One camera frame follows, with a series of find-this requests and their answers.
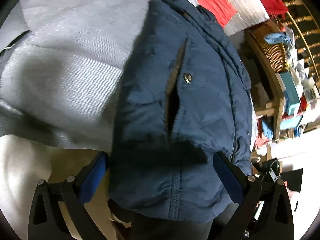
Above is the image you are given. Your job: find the navy blue padded jacket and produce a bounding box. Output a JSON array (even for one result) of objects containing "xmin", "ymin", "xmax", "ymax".
[{"xmin": 109, "ymin": 0, "xmax": 252, "ymax": 223}]

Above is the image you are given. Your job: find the teal box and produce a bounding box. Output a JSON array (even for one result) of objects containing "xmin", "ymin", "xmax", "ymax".
[{"xmin": 280, "ymin": 72, "xmax": 300, "ymax": 116}]

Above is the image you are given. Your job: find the woven wicker basket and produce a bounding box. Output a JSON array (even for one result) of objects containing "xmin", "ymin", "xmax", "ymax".
[{"xmin": 252, "ymin": 21, "xmax": 288, "ymax": 73}]

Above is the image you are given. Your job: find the light blue cloth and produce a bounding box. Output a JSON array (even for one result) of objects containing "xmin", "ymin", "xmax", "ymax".
[{"xmin": 264, "ymin": 33, "xmax": 292, "ymax": 46}]

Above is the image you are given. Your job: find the grey bed sheet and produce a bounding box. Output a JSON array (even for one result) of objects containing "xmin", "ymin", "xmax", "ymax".
[{"xmin": 1, "ymin": 0, "xmax": 197, "ymax": 151}]

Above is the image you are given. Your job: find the wooden bed railing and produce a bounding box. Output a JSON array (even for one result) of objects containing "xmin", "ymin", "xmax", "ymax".
[{"xmin": 282, "ymin": 0, "xmax": 319, "ymax": 81}]

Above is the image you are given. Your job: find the silver striped bed cover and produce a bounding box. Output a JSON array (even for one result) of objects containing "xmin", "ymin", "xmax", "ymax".
[{"xmin": 223, "ymin": 0, "xmax": 270, "ymax": 36}]

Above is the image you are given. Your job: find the red pillow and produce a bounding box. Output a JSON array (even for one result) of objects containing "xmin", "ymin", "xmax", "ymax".
[{"xmin": 197, "ymin": 0, "xmax": 237, "ymax": 28}]

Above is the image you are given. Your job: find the wooden shelf frame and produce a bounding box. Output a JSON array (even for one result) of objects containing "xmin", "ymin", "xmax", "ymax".
[{"xmin": 245, "ymin": 25, "xmax": 285, "ymax": 142}]

